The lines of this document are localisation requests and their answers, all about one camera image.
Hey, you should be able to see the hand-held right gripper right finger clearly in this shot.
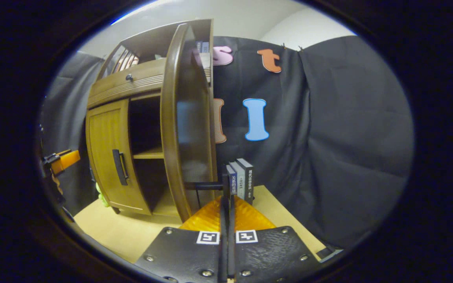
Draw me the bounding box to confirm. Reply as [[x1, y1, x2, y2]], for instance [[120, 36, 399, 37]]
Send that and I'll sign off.
[[228, 175, 322, 283]]

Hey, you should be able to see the green toy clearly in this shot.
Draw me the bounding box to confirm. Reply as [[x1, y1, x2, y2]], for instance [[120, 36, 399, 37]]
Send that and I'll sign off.
[[96, 183, 110, 208]]

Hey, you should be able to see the pale blue book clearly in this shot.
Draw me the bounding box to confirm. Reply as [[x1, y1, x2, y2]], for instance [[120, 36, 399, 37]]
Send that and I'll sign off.
[[230, 161, 246, 200]]

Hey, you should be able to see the black book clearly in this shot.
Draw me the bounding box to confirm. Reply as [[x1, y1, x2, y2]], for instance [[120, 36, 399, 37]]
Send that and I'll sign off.
[[236, 158, 255, 206]]

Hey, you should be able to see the wooden cabinet drawer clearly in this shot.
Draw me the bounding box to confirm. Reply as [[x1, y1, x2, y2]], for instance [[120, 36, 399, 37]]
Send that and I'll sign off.
[[87, 53, 212, 110]]

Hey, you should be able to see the wooden shoe cabinet door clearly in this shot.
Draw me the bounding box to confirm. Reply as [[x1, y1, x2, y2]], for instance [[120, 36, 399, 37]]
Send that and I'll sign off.
[[160, 23, 225, 222], [86, 98, 152, 215]]

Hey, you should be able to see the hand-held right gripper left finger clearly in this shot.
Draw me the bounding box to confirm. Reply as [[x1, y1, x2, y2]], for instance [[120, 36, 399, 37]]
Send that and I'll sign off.
[[135, 175, 229, 283]]

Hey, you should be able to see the wooden double-door shoe cabinet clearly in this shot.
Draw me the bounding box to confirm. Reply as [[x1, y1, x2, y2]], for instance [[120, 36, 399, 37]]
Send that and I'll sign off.
[[85, 19, 225, 222]]

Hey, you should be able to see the black backdrop cloth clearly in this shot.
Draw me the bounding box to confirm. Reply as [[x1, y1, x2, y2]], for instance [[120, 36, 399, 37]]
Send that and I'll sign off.
[[40, 35, 415, 250]]

